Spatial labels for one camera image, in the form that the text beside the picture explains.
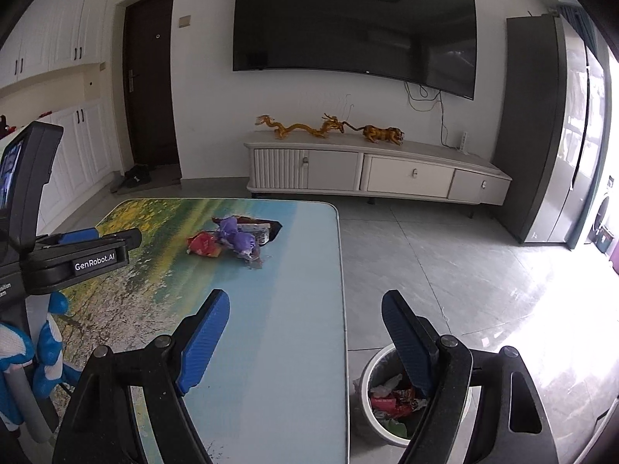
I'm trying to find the white round trash bin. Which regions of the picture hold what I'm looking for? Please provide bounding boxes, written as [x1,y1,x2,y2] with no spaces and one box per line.
[360,343,472,448]

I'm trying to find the white television cabinet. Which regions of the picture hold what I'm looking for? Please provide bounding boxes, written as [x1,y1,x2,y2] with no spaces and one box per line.
[243,129,513,218]

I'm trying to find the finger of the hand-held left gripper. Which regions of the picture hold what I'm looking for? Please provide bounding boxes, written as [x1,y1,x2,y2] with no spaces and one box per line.
[58,229,100,245]
[98,228,144,253]

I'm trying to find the yellow dragon figurine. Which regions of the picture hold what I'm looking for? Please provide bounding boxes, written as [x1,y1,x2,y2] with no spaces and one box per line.
[255,112,348,140]

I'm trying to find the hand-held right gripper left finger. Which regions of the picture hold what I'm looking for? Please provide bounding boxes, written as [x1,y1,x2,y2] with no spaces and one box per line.
[52,289,230,464]

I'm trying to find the dark brown door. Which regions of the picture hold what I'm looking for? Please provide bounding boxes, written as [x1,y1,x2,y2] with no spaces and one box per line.
[123,0,182,170]

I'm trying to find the dark snack bag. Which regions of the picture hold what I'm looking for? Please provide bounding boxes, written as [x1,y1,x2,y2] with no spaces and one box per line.
[213,216,284,243]

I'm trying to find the white base cabinets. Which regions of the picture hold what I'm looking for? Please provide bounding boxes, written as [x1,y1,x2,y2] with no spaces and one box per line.
[0,99,121,237]

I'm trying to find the small purple wrapper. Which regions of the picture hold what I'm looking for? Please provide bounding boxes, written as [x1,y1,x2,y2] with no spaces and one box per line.
[217,217,262,260]

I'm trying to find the washing machine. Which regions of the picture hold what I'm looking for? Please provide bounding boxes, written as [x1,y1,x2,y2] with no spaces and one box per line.
[587,188,618,247]

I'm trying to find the black wall television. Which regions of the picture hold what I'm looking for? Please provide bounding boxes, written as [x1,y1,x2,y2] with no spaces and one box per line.
[233,0,478,101]

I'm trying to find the white wall cabinets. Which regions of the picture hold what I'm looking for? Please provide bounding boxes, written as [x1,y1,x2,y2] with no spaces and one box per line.
[0,0,109,89]

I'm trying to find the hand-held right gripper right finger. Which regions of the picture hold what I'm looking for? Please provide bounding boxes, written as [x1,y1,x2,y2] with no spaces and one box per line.
[382,290,557,464]

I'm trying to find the black shoes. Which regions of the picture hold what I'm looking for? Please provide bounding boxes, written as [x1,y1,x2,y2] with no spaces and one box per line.
[123,165,152,188]

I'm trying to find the blue curtain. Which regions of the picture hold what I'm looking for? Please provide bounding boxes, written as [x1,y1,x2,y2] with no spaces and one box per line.
[556,5,611,61]

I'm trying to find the white printed paper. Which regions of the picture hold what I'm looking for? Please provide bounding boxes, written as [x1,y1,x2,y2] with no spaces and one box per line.
[369,372,405,398]

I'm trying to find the red orange wrapper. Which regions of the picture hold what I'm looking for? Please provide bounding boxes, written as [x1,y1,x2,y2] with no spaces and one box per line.
[188,232,226,257]

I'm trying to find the orange tiger figurine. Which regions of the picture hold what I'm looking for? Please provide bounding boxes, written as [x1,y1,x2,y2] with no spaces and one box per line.
[363,125,406,147]

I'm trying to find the television cable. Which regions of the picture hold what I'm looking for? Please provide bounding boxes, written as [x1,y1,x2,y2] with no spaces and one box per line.
[404,82,463,148]

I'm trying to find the grey refrigerator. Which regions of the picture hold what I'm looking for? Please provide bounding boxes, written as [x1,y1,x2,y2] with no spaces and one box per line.
[493,14,611,245]

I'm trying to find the person's left hand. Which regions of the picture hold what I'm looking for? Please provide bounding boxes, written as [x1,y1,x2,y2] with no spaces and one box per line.
[0,292,82,431]

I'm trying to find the green paper sheet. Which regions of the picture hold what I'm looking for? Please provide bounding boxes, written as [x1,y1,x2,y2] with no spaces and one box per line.
[382,418,410,439]

